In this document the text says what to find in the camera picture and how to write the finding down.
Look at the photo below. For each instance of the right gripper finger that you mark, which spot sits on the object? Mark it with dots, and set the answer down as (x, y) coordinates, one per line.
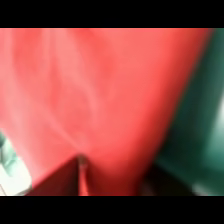
(63, 181)

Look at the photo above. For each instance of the red T-shirt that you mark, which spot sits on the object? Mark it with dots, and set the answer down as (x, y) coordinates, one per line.
(110, 93)

